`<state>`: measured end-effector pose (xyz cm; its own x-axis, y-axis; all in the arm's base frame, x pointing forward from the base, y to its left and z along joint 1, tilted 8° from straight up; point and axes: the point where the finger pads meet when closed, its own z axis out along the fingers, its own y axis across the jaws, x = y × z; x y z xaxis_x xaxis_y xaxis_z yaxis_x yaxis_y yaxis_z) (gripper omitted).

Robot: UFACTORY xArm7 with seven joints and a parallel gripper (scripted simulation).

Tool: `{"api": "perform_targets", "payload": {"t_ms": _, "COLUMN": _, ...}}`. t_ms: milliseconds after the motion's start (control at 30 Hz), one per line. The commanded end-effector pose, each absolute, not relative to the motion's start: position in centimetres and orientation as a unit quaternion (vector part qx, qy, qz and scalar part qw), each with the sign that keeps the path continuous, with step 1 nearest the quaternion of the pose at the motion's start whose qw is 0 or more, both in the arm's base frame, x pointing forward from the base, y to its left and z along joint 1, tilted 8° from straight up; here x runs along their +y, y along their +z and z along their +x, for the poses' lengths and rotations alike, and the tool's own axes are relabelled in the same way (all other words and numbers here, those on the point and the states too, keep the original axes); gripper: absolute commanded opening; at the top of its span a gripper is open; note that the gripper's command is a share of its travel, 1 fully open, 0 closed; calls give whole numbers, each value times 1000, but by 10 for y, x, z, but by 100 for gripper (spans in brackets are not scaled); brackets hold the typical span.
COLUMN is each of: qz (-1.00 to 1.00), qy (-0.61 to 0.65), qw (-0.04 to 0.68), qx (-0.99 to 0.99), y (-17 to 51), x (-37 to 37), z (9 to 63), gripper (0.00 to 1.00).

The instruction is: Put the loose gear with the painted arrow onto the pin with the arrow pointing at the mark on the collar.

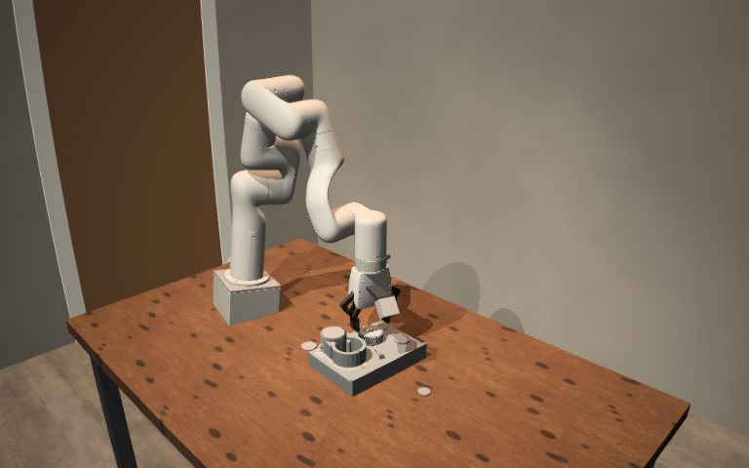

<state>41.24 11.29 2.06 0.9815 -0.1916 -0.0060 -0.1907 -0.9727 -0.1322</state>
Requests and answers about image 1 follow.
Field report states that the white toothed gear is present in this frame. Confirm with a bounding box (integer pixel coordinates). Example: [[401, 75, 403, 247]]
[[358, 325, 383, 346]]

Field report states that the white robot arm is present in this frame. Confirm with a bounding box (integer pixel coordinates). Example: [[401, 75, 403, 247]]
[[224, 75, 391, 287]]

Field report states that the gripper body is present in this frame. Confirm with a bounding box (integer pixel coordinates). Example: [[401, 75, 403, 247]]
[[348, 264, 391, 309]]

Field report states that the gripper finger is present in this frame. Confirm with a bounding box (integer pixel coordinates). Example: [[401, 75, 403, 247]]
[[382, 285, 401, 324], [339, 292, 362, 332]]

